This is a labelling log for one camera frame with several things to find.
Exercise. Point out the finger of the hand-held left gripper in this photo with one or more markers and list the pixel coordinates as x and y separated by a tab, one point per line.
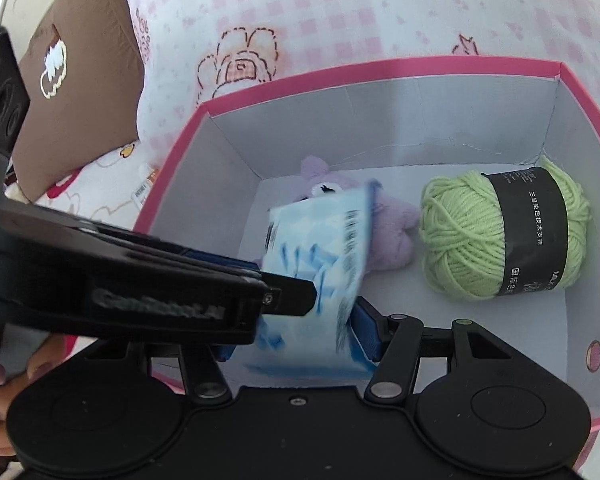
225	262
292	295

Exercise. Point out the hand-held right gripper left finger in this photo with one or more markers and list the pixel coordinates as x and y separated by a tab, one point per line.
195	370

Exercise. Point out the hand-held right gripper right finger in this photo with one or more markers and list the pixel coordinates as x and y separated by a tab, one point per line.
367	330

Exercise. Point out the blue tissue packet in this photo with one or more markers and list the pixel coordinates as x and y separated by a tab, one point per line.
320	240

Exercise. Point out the purple plush toy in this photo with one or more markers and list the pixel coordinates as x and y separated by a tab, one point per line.
390	240

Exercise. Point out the pink cardboard box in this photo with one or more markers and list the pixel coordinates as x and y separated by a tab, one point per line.
380	120

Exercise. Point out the person's left hand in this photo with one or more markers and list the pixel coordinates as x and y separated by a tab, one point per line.
40	360

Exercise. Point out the white packet with orange label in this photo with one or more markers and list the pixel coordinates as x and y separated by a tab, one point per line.
146	185

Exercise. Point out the green yarn ball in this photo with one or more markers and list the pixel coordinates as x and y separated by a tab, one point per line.
455	230

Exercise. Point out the brown pillow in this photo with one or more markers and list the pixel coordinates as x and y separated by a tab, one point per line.
95	110

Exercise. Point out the pink checked pillow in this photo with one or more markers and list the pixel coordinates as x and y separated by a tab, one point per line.
330	10

